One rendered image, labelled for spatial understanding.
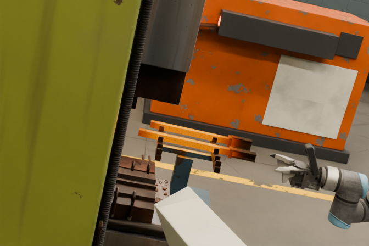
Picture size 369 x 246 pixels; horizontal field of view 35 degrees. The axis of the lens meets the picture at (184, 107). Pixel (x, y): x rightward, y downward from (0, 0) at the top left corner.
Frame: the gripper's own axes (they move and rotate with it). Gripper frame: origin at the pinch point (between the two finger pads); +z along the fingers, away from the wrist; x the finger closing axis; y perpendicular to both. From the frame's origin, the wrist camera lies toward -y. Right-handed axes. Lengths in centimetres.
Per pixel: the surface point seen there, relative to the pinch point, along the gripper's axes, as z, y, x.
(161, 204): 41, -23, -101
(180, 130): 35.3, -0.2, 10.6
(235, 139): 13.6, -1.0, 11.5
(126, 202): 48, -4, -66
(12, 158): 70, -26, -101
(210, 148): 23.7, 0.1, -1.4
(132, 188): 48, -5, -59
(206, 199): 18.7, 26.4, 11.6
